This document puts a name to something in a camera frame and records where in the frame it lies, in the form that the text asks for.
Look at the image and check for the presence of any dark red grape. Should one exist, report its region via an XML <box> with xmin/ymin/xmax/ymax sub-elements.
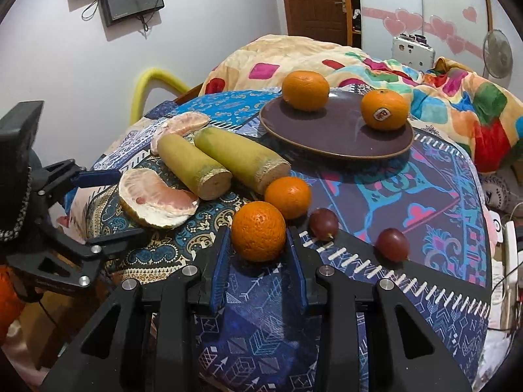
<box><xmin>309</xmin><ymin>208</ymin><xmax>339</xmax><ymax>242</ymax></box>
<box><xmin>374</xmin><ymin>227</ymin><xmax>411</xmax><ymax>263</ymax></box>

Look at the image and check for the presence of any large orange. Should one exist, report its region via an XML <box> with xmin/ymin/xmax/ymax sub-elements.
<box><xmin>230</xmin><ymin>201</ymin><xmax>286</xmax><ymax>263</ymax></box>

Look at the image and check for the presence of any pomelo segment with rind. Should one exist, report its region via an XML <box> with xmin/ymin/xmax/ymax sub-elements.
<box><xmin>118</xmin><ymin>168</ymin><xmax>199</xmax><ymax>229</ymax></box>

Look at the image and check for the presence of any green sugarcane piece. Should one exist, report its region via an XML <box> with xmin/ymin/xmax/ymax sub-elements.
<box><xmin>194</xmin><ymin>126</ymin><xmax>291</xmax><ymax>195</ymax></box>
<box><xmin>157</xmin><ymin>134</ymin><xmax>232</xmax><ymax>200</ymax></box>

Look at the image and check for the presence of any small orange mandarin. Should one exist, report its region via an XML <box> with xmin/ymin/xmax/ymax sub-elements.
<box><xmin>264</xmin><ymin>176</ymin><xmax>312</xmax><ymax>220</ymax></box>

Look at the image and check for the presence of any peeled pink pomelo segment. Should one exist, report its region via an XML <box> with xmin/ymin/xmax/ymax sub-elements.
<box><xmin>150</xmin><ymin>111</ymin><xmax>210</xmax><ymax>156</ymax></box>

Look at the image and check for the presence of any yellow plastic chair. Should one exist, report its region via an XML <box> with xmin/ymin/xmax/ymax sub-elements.
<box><xmin>129</xmin><ymin>67</ymin><xmax>190</xmax><ymax>125</ymax></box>

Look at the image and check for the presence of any patchwork blue patterned cloth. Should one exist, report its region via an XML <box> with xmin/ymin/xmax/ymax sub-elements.
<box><xmin>94</xmin><ymin>90</ymin><xmax>490</xmax><ymax>391</ymax></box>

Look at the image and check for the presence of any dark purple plate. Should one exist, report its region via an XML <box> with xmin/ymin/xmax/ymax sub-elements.
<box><xmin>259</xmin><ymin>90</ymin><xmax>414</xmax><ymax>160</ymax></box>

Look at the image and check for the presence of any orange with sticker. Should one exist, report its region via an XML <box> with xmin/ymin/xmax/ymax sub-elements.
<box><xmin>360</xmin><ymin>90</ymin><xmax>410</xmax><ymax>131</ymax></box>

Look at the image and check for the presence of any orange on plate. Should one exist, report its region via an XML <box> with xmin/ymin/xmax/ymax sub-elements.
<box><xmin>282</xmin><ymin>71</ymin><xmax>330</xmax><ymax>111</ymax></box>

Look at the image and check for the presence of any colourful checked blanket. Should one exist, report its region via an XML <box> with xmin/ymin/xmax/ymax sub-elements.
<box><xmin>200</xmin><ymin>35</ymin><xmax>522</xmax><ymax>173</ymax></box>

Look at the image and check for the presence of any brown wooden door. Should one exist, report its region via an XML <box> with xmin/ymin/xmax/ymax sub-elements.
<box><xmin>284</xmin><ymin>0</ymin><xmax>353</xmax><ymax>45</ymax></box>

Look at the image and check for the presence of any standing electric fan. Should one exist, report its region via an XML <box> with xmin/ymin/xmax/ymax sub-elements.
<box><xmin>482</xmin><ymin>29</ymin><xmax>513</xmax><ymax>79</ymax></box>

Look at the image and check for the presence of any white wardrobe with hearts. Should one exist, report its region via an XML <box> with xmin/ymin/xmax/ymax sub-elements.
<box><xmin>360</xmin><ymin>0</ymin><xmax>488</xmax><ymax>74</ymax></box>

